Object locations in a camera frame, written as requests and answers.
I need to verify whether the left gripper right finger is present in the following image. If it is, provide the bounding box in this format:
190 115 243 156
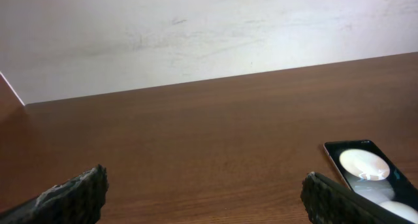
300 172 410 224

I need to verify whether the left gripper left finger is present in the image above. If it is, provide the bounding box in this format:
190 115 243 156
1 165 109 224

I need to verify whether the black smartphone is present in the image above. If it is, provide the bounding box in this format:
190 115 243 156
324 140 417 223

